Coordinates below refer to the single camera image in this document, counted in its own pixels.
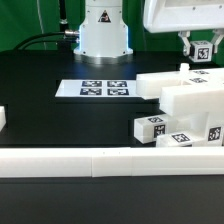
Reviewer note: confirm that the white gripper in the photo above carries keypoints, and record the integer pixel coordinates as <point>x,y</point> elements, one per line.
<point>185,15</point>

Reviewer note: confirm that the white chair back frame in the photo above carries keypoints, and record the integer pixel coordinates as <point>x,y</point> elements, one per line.
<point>185,91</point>

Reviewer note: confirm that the white chair seat part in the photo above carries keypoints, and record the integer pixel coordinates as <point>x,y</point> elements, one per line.
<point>210,125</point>

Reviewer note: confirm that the small white block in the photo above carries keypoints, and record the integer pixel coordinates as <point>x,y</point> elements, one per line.
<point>147,129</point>

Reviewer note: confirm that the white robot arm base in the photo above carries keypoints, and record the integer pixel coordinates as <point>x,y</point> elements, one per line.
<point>103,35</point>

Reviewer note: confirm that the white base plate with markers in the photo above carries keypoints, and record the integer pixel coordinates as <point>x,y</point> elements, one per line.
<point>96,88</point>

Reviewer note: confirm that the white front fence wall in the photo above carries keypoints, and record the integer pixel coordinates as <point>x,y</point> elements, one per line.
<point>110,162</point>

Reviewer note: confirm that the white fence wall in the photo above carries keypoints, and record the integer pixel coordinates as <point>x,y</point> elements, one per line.
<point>110,162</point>
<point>2,117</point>

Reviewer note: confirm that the white left fence wall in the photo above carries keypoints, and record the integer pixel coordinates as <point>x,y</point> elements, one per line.
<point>2,117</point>

